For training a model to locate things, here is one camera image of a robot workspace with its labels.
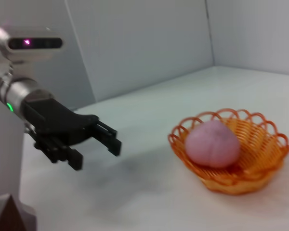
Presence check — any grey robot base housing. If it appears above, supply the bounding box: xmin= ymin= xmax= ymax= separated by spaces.
xmin=0 ymin=192 xmax=37 ymax=231

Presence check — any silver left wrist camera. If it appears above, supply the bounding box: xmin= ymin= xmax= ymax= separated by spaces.
xmin=0 ymin=26 xmax=67 ymax=64

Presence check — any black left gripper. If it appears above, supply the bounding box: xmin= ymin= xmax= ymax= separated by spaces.
xmin=21 ymin=97 xmax=122 ymax=171

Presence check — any pink plush peach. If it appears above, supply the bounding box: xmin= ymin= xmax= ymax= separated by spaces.
xmin=184 ymin=120 xmax=241 ymax=168

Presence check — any orange plastic woven basket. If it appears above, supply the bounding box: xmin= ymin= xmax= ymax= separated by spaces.
xmin=168 ymin=108 xmax=289 ymax=196

